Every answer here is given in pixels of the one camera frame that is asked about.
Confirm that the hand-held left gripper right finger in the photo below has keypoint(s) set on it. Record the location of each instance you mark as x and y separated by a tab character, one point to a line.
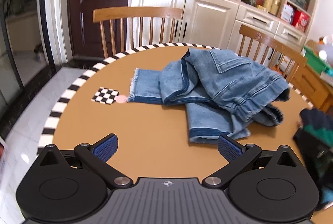
229	149

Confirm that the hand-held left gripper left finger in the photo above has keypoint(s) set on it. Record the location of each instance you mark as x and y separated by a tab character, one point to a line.
106	148

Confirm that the blue denim jeans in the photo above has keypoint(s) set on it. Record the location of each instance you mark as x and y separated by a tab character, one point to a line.
221	83

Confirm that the pink round sticker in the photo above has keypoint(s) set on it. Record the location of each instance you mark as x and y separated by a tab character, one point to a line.
120	99

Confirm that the black white checkerboard card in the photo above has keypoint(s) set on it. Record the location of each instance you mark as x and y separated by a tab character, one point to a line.
105	96

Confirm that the navy green blue knit sweater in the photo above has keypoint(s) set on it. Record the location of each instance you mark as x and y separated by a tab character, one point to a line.
313	122

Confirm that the wooden side cabinet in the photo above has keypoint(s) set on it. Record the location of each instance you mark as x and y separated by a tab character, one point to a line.
312	86

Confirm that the wooden spindle chair with sticker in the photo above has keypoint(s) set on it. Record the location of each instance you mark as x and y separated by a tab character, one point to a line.
262	40

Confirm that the green plastic crate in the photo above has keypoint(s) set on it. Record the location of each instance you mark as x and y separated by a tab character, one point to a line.
316	61

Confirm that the white cabinet with shelves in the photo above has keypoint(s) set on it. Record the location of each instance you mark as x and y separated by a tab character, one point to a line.
208	15

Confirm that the plain wooden spindle chair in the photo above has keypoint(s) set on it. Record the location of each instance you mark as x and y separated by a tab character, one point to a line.
138	13

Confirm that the red snack box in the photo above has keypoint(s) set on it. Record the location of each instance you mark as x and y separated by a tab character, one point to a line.
301	21

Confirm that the glass sliding door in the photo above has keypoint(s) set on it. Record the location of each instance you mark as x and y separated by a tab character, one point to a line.
15	31

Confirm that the white and red carton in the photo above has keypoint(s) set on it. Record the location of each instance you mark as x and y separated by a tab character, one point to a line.
287	13

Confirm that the dark brown door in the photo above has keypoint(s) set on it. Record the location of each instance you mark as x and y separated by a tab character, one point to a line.
98	0

